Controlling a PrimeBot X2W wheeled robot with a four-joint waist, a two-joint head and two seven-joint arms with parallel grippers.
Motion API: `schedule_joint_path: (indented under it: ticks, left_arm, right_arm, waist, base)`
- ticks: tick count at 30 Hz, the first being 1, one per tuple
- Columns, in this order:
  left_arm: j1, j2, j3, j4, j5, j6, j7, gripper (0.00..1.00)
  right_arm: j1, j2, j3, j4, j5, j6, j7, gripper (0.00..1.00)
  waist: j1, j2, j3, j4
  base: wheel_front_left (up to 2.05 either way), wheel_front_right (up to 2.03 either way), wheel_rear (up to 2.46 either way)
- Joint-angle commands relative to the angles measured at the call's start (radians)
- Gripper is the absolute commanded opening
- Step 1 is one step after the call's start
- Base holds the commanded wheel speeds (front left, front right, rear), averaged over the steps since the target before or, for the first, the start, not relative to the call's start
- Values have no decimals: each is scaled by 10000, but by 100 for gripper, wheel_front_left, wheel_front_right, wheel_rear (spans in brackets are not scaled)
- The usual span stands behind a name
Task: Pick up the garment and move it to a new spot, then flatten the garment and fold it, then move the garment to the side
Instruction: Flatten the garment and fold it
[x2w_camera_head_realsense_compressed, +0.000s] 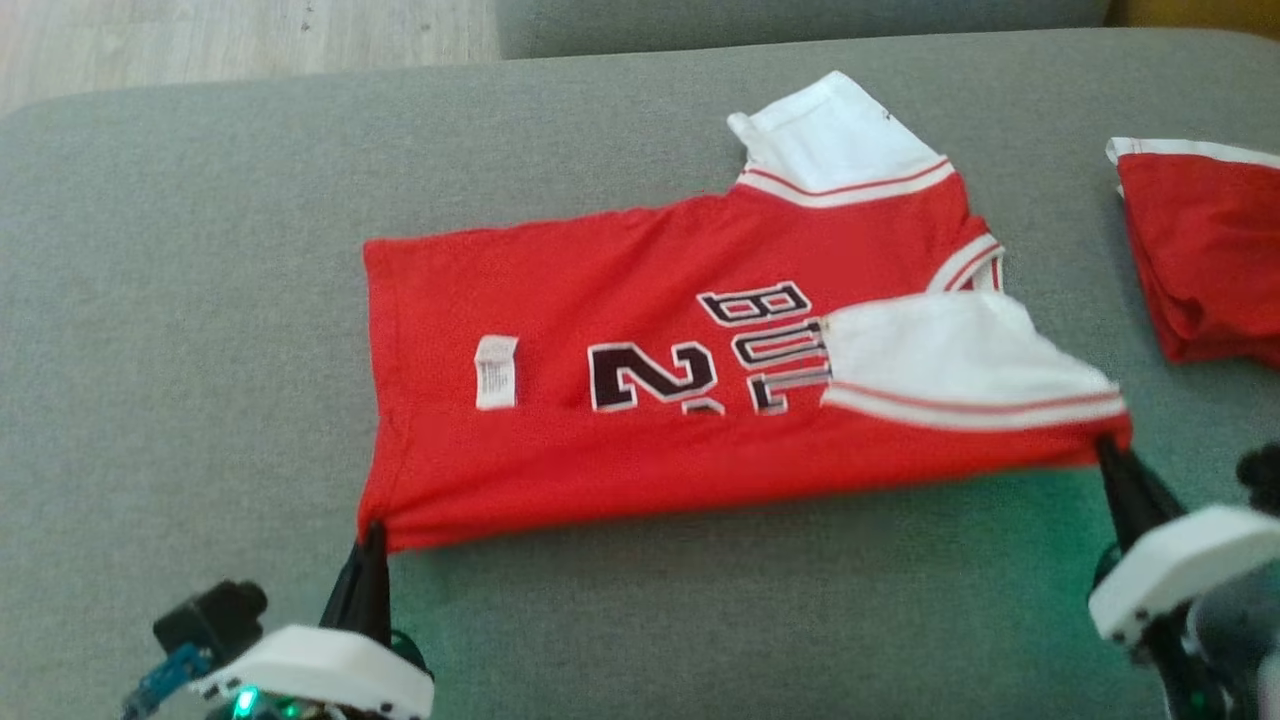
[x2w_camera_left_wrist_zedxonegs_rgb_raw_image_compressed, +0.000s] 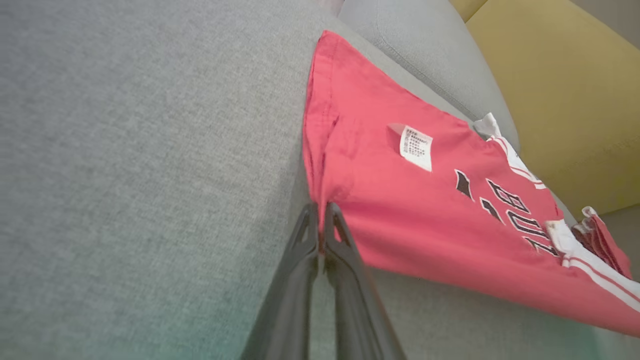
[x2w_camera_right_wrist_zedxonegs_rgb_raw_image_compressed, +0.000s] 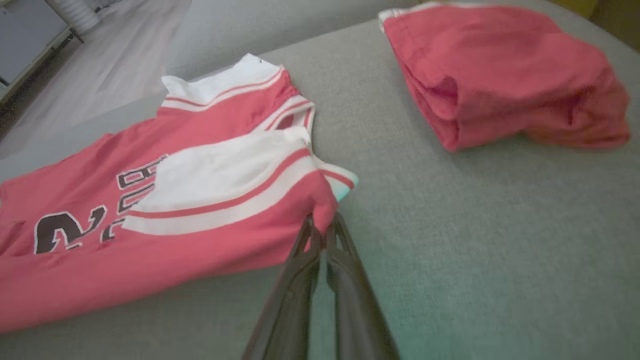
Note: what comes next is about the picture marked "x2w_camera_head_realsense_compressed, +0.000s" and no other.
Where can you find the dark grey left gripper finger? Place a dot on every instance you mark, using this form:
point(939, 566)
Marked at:
point(379, 590)
point(348, 600)

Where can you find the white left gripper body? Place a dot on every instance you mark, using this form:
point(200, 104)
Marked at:
point(320, 675)

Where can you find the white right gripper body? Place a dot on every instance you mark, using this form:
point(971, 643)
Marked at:
point(1180, 570)

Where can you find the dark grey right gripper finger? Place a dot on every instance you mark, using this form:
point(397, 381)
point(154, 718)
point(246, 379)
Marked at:
point(1118, 500)
point(1150, 505)

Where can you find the red white-striped basketball shorts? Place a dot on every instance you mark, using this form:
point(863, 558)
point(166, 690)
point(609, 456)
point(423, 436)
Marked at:
point(1210, 260)

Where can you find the red white basketball jersey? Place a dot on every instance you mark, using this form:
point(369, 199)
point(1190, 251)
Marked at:
point(600, 300)

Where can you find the large grey fabric sofa ottoman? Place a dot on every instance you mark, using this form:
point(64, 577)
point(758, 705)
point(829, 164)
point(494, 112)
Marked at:
point(200, 300)

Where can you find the wide yellow sofa back cushion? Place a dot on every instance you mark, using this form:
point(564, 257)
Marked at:
point(1200, 12)

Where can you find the long grey sofa seat cushion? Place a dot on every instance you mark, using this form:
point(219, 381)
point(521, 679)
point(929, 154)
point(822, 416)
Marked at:
point(800, 25)

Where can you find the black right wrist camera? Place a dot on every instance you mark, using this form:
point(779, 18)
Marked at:
point(1262, 480)

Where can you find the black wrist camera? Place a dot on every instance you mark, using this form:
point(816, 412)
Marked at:
point(1262, 480)
point(210, 615)

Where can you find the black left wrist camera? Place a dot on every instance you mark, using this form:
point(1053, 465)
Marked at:
point(210, 615)

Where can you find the teal left camera connector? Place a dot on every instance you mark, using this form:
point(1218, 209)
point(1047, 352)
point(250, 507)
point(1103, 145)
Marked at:
point(165, 680)

